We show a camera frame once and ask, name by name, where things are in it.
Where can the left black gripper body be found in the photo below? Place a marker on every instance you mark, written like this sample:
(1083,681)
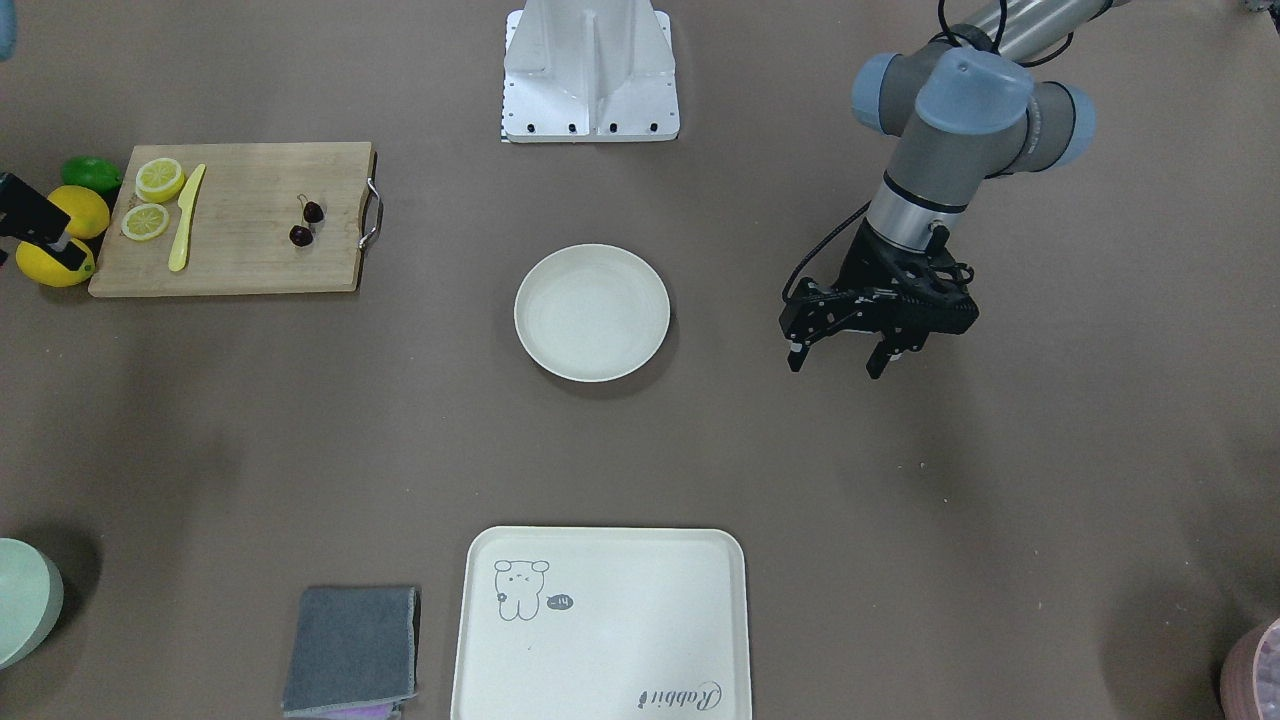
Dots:
(866,262)

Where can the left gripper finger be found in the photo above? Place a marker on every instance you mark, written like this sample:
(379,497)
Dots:
(882,355)
(797,352)

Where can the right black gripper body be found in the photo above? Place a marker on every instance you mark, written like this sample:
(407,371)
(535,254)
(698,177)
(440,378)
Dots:
(12,207)

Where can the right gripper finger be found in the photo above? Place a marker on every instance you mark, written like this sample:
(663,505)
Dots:
(69,253)

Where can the white speckled plate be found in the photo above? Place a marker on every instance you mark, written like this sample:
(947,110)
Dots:
(592,313)

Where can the dark red cherry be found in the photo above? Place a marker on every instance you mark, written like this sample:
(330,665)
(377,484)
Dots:
(301,235)
(312,212)

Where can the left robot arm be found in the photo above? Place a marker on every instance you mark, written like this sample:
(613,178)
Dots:
(964,108)

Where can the cream rectangular tray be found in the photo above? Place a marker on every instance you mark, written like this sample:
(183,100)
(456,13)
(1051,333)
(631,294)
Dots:
(603,623)

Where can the yellow lemon outer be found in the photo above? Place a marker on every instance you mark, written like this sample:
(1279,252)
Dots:
(43,268)

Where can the yellow lemon near lime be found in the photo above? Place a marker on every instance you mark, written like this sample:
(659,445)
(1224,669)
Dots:
(89,216)

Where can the lemon slice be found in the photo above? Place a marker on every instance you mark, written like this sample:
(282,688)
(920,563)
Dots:
(145,222)
(159,180)

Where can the green lime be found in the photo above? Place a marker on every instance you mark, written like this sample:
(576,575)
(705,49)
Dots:
(96,174)

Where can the yellow plastic knife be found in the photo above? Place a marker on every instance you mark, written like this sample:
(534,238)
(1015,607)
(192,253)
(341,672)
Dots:
(186,202)

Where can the wooden cutting board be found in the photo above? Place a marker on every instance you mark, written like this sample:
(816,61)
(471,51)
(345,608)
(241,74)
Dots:
(246,205)

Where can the mint green bowl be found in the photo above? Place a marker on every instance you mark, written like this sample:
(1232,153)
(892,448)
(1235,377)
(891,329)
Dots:
(32,594)

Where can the grey folded cloth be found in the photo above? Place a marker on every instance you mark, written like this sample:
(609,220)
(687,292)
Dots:
(354,653)

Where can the pink bowl with ice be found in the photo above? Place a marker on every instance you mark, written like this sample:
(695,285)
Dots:
(1249,678)

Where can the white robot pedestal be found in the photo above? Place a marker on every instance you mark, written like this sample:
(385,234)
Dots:
(589,72)

